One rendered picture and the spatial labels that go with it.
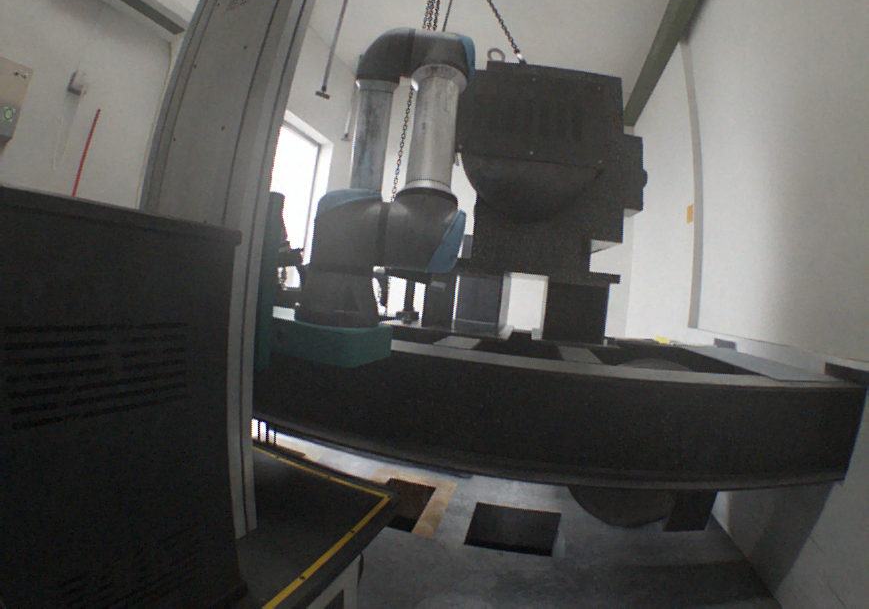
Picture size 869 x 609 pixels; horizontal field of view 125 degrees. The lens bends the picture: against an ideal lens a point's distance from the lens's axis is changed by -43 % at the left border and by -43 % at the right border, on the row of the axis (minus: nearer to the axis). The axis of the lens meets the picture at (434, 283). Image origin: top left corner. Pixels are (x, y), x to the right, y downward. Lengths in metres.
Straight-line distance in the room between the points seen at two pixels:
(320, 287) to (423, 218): 0.20
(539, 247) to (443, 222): 0.64
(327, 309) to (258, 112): 0.34
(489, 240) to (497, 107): 0.41
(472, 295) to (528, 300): 1.79
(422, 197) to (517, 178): 0.54
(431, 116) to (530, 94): 0.56
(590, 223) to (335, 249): 0.88
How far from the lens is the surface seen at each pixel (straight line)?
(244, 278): 0.64
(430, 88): 0.81
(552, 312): 1.66
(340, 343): 0.62
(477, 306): 1.84
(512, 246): 1.25
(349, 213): 0.66
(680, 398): 0.95
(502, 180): 1.17
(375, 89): 0.88
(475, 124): 1.22
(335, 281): 0.65
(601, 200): 1.34
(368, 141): 0.87
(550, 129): 1.23
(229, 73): 0.79
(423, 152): 0.73
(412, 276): 1.05
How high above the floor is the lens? 0.80
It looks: 1 degrees up
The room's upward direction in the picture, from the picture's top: 6 degrees clockwise
